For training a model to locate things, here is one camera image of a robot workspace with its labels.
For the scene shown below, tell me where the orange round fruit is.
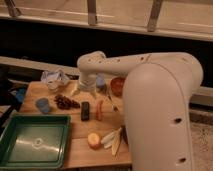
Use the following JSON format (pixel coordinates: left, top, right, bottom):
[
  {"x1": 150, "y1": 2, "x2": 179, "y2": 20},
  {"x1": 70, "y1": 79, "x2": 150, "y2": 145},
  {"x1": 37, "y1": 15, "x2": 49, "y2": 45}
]
[{"x1": 87, "y1": 133, "x2": 101, "y2": 149}]

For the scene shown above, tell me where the pale corn cob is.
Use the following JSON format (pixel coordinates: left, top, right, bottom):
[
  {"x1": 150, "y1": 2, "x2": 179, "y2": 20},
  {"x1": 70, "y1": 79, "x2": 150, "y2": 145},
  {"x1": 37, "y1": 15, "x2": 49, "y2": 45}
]
[{"x1": 101, "y1": 128, "x2": 122, "y2": 156}]

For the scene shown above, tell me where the purple grapes bunch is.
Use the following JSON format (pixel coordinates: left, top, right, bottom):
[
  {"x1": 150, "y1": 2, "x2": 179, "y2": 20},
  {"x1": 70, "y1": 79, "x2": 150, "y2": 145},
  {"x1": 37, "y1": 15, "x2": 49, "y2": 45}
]
[{"x1": 54, "y1": 94, "x2": 80, "y2": 110}]

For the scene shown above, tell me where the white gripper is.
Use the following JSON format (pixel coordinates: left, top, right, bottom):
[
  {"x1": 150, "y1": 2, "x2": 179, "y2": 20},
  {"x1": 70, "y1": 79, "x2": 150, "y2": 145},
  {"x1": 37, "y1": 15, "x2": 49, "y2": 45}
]
[{"x1": 71, "y1": 73, "x2": 97, "y2": 101}]

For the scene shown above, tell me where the green plastic tray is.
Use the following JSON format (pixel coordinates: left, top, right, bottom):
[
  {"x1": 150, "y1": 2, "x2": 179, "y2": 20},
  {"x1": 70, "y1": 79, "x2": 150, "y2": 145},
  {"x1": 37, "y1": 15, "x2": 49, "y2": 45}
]
[{"x1": 0, "y1": 115, "x2": 70, "y2": 170}]

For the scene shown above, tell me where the red bowl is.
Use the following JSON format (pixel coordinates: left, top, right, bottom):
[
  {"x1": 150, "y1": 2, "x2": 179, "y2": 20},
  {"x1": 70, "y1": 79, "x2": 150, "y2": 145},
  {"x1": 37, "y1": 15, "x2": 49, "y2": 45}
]
[{"x1": 110, "y1": 77, "x2": 125, "y2": 97}]

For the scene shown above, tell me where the black eraser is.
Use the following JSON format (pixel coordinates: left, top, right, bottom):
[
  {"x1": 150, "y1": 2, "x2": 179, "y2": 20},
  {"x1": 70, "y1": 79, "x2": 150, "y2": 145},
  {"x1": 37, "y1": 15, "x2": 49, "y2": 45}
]
[{"x1": 81, "y1": 102, "x2": 90, "y2": 121}]

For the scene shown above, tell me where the clear plastic bag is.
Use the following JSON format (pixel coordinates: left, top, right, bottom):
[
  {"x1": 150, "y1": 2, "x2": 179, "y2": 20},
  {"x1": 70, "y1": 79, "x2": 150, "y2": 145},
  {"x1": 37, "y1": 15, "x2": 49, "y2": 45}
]
[{"x1": 41, "y1": 70, "x2": 69, "y2": 92}]

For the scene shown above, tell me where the orange carrot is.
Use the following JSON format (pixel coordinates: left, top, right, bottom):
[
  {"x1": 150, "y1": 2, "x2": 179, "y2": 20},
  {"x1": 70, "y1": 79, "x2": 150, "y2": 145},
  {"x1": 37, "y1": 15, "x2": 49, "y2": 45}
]
[{"x1": 96, "y1": 100, "x2": 103, "y2": 121}]

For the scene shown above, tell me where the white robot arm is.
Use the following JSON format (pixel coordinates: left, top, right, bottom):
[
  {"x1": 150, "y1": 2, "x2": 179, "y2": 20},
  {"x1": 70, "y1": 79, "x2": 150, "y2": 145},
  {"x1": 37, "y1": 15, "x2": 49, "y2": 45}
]
[{"x1": 77, "y1": 51, "x2": 203, "y2": 171}]

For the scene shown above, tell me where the blue object at left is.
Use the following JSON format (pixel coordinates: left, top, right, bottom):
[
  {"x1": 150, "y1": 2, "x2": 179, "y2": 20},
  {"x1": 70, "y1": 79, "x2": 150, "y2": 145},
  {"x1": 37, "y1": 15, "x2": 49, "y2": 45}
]
[{"x1": 15, "y1": 88, "x2": 26, "y2": 102}]

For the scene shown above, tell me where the blue small cup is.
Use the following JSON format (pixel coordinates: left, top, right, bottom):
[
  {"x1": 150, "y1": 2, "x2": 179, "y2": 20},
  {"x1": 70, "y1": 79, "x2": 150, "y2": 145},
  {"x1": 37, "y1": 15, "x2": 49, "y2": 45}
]
[{"x1": 96, "y1": 75, "x2": 106, "y2": 89}]

